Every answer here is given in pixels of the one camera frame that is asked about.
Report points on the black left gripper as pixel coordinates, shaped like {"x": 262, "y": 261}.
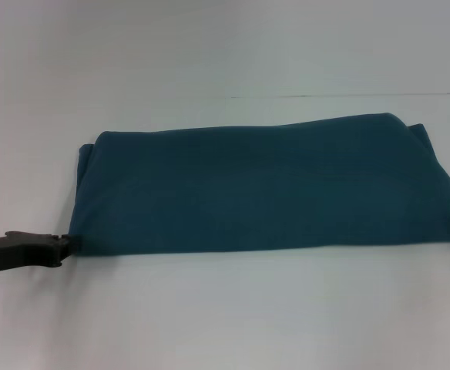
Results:
{"x": 21, "y": 252}

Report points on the teal blue t-shirt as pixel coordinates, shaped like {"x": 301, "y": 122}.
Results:
{"x": 267, "y": 185}

